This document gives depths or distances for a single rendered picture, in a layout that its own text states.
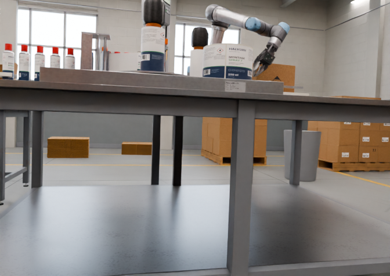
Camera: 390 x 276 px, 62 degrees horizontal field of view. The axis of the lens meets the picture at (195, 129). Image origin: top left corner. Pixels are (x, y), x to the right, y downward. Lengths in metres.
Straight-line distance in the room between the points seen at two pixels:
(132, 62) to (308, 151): 2.90
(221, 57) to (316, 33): 7.57
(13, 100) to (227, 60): 0.72
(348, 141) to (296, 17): 4.07
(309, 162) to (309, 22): 5.11
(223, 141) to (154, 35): 4.07
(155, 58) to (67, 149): 4.60
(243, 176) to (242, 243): 0.22
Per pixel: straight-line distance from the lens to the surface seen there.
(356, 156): 5.52
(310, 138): 4.15
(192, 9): 7.72
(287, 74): 2.30
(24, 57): 1.90
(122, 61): 1.76
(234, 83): 1.12
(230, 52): 1.24
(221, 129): 5.17
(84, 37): 1.73
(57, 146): 5.71
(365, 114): 1.33
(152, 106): 1.02
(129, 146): 6.13
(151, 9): 1.25
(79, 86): 0.99
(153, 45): 1.22
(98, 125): 7.22
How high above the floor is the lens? 0.74
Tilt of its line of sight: 2 degrees down
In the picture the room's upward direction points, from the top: 2 degrees clockwise
